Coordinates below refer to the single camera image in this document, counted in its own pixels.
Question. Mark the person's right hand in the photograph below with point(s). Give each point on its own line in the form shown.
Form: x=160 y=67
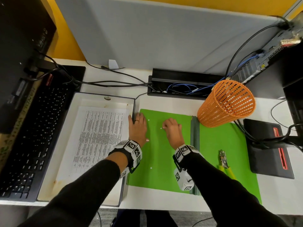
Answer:
x=174 y=134

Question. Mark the person's left hand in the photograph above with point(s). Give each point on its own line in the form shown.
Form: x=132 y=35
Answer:
x=139 y=130

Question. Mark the green folder with dark spine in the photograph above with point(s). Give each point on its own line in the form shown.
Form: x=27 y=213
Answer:
x=156 y=158

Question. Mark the stack of printed papers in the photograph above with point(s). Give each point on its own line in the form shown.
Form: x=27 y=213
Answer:
x=94 y=139

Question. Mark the white tray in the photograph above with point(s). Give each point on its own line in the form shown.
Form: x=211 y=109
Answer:
x=94 y=101

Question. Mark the person's right forearm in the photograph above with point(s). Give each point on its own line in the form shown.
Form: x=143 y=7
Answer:
x=225 y=193

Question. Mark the person's left forearm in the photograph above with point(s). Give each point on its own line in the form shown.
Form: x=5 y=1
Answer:
x=82 y=198

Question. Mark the person's legs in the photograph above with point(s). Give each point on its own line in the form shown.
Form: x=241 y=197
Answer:
x=153 y=219

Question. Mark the orange mesh basket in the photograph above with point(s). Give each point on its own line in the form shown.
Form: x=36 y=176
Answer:
x=225 y=104

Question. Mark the plain black monitor stand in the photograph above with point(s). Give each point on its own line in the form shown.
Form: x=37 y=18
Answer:
x=75 y=73

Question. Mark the black monitor stand red stripe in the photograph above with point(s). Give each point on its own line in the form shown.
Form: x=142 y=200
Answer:
x=260 y=151

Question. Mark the black keyboard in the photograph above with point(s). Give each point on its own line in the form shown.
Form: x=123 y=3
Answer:
x=40 y=139

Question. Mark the black desktop computer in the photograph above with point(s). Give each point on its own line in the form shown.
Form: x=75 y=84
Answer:
x=272 y=82

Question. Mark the black monitor with vented back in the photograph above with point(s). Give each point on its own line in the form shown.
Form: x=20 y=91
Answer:
x=296 y=104

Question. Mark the black monitor without stripe stand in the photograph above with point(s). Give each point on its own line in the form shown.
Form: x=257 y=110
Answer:
x=21 y=44

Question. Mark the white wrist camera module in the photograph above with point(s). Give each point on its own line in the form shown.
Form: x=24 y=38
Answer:
x=185 y=182
x=123 y=173

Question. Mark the white divider bracket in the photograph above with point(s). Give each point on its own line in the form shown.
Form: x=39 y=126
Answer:
x=113 y=64

